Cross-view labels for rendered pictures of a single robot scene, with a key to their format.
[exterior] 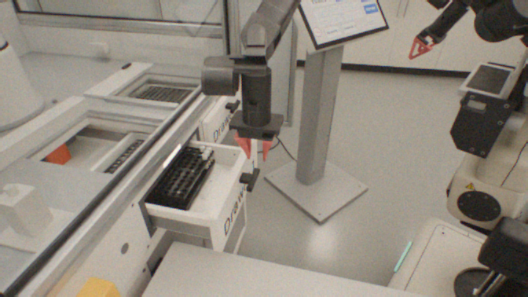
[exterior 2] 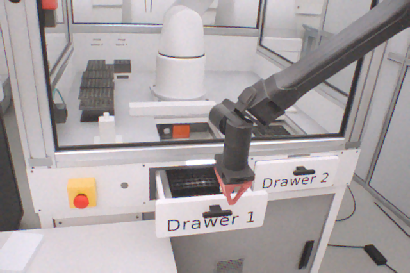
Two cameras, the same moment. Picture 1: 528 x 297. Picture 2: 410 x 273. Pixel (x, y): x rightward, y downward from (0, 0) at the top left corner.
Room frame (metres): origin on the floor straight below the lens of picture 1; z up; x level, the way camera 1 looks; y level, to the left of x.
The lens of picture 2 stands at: (0.15, -0.53, 1.43)
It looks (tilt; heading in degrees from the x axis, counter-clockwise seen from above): 26 degrees down; 60
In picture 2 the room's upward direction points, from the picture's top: 4 degrees clockwise
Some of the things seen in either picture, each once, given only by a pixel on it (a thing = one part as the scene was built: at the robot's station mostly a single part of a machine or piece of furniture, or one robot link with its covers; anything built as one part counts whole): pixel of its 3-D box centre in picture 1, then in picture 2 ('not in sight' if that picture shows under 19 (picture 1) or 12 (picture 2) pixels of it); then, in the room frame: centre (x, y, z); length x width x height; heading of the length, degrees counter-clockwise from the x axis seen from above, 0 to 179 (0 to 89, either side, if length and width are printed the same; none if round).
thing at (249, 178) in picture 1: (247, 178); (216, 211); (0.51, 0.03, 0.91); 0.07 x 0.04 x 0.01; 166
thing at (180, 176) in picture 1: (159, 174); (195, 173); (0.57, 0.25, 0.87); 0.22 x 0.18 x 0.06; 76
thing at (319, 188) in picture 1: (324, 116); not in sight; (1.47, -0.34, 0.51); 0.50 x 0.45 x 1.02; 39
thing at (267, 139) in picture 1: (258, 141); (232, 184); (0.54, 0.01, 0.99); 0.07 x 0.07 x 0.09; 77
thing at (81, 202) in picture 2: not in sight; (81, 200); (0.22, 0.23, 0.88); 0.04 x 0.03 x 0.04; 166
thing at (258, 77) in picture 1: (253, 82); (237, 131); (0.54, 0.02, 1.12); 0.07 x 0.06 x 0.07; 85
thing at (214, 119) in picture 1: (224, 114); (296, 174); (0.86, 0.12, 0.87); 0.29 x 0.02 x 0.11; 166
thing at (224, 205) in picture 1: (237, 187); (212, 214); (0.52, 0.06, 0.87); 0.29 x 0.02 x 0.11; 166
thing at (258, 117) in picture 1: (256, 111); (235, 157); (0.54, 0.01, 1.06); 0.10 x 0.07 x 0.07; 77
